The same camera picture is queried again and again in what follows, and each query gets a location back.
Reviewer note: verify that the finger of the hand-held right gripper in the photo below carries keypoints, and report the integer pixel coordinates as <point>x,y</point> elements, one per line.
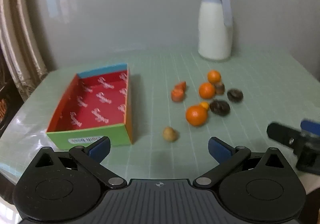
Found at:
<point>310,125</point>
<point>282,133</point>

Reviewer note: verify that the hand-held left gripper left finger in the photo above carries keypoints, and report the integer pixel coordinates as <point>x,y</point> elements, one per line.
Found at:
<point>100,148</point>

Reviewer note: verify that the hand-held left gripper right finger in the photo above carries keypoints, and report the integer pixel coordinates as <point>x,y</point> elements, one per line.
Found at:
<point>220,148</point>

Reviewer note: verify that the large orange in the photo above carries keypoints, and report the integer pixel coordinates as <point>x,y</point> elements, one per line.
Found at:
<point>196,115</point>

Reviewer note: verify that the large dark brown fruit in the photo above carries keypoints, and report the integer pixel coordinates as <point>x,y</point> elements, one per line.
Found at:
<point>219,107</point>

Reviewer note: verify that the colourful cardboard box red inside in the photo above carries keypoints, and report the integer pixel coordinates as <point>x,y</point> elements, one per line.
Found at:
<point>100,103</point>

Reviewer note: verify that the tiny orange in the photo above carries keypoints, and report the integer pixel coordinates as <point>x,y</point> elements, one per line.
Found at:
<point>205,105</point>

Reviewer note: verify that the dark brown round fruit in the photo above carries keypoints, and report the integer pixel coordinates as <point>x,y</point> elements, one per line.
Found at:
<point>235,95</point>

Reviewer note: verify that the small orange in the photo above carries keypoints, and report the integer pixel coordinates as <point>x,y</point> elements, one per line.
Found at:
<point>206,90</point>
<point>214,76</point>

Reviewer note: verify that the small brown fruit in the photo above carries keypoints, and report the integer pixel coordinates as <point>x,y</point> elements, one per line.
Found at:
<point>220,88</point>

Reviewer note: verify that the orange carrot piece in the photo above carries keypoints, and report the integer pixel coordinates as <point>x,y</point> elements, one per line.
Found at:
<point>177,95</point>
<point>180,86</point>

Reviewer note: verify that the orange patterned bench cushion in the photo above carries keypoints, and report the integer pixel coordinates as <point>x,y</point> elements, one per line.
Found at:
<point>2,106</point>

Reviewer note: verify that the white thermos jug grey lid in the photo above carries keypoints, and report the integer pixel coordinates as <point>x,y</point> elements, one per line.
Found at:
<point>213,31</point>

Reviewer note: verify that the beige satin curtain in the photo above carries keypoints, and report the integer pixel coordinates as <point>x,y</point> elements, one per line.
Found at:
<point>17,38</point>

